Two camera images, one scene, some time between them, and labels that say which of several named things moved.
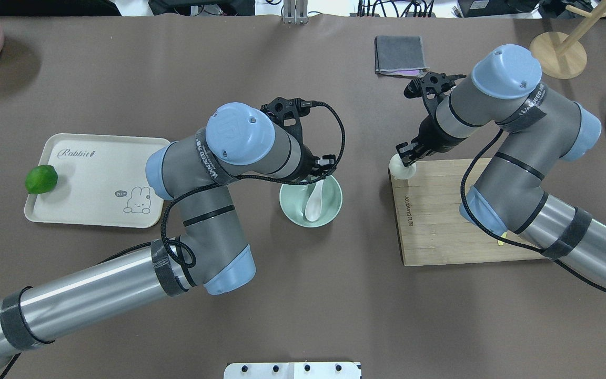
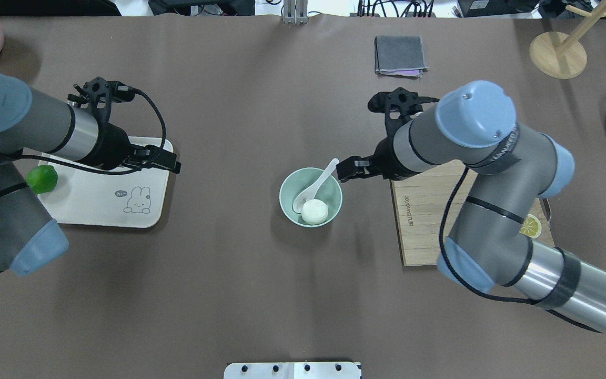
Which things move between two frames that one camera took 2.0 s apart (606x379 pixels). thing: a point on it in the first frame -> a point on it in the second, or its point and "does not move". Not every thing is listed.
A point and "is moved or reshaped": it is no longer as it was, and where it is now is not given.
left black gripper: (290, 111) -> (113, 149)
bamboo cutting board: (434, 230) does not move
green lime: (41, 179) does not move
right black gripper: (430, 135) -> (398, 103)
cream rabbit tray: (102, 180) does not move
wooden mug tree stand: (562, 56) does not move
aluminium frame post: (295, 12) does not move
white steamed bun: (399, 170) is moved or reshaped
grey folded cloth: (401, 56) does not move
